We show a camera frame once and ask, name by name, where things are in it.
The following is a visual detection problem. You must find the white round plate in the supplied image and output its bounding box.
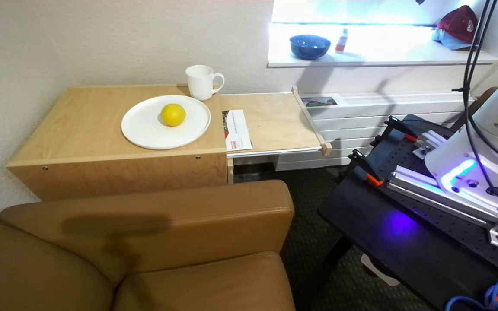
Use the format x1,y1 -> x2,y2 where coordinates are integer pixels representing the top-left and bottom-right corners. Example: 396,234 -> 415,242
121,96 -> 211,151

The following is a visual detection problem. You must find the white wall heater unit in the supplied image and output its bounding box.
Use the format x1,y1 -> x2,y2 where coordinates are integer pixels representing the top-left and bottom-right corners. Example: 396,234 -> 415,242
275,94 -> 463,172

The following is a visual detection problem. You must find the maroon baseball cap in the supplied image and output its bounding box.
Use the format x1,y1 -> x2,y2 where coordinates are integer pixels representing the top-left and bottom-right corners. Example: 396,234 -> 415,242
436,6 -> 477,40

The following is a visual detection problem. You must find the small red white bottle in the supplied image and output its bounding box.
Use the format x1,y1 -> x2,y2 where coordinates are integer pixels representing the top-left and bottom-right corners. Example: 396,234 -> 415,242
335,28 -> 347,54

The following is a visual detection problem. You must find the colourful sticker on heater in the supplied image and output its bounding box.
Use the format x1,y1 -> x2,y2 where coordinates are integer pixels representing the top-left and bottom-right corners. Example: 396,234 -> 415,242
303,97 -> 337,109

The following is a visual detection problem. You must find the brown leather armchair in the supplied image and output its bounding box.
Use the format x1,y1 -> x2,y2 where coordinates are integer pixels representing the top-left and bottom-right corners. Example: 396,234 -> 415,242
0,180 -> 296,311

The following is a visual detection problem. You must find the wooden pullout table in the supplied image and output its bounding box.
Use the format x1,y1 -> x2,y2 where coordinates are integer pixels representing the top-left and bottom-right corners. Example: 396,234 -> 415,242
221,89 -> 332,159

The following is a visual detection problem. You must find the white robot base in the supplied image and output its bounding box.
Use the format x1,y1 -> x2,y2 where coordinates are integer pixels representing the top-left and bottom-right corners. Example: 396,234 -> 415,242
425,89 -> 498,208

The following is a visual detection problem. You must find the white windowsill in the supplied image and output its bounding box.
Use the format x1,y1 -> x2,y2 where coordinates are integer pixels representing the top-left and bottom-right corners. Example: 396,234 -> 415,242
266,23 -> 498,70

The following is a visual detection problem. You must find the white red leaflet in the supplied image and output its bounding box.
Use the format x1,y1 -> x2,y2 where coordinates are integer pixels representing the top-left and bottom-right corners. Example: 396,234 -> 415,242
223,109 -> 252,153

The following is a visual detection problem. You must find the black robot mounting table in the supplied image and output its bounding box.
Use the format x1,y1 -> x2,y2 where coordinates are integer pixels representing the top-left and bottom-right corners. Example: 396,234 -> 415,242
318,115 -> 498,311

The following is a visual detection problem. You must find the yellow lemon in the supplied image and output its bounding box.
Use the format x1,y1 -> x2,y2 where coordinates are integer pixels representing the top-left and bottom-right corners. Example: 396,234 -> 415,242
159,104 -> 187,128

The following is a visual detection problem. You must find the orange handled clamp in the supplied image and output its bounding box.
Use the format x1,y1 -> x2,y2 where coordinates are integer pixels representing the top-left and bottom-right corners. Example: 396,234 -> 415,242
349,149 -> 384,189

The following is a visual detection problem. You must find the blue bowl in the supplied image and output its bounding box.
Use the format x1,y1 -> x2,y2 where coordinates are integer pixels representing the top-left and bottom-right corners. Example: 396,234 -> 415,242
290,35 -> 330,61

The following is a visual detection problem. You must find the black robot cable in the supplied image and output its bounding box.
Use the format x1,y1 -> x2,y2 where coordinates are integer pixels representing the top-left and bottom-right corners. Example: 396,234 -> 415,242
451,0 -> 498,197

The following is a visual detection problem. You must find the wooden side cabinet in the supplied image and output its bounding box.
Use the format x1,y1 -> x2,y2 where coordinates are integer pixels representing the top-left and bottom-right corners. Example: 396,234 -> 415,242
7,85 -> 232,201

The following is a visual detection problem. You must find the white ceramic mug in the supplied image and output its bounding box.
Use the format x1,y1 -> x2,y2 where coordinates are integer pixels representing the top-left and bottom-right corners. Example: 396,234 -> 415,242
185,64 -> 225,101

